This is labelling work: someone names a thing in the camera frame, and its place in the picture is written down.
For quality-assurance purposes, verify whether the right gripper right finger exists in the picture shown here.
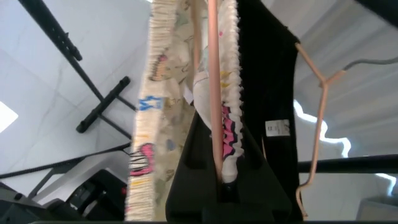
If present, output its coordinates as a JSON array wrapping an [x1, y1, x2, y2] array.
[[221, 121, 293, 222]]

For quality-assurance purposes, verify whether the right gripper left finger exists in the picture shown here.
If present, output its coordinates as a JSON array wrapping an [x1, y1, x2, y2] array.
[[165, 110, 219, 222]]

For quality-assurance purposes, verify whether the cream printed garment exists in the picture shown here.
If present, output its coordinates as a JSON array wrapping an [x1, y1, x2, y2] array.
[[124, 0, 246, 222]]

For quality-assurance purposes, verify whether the pink clothes hanger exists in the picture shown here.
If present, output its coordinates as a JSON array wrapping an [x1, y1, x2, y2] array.
[[293, 42, 398, 219], [190, 0, 224, 182]]

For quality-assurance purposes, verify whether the black garment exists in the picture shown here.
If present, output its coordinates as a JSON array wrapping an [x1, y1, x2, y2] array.
[[235, 0, 305, 222]]

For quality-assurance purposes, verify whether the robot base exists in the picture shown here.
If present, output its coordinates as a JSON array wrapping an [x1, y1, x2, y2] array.
[[0, 142, 132, 223]]

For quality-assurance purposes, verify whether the black clothes rack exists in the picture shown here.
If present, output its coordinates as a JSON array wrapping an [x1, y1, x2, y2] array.
[[17, 0, 398, 174]]

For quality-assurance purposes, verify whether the white curtain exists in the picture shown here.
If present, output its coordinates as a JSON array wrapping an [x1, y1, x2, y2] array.
[[269, 0, 398, 197]]

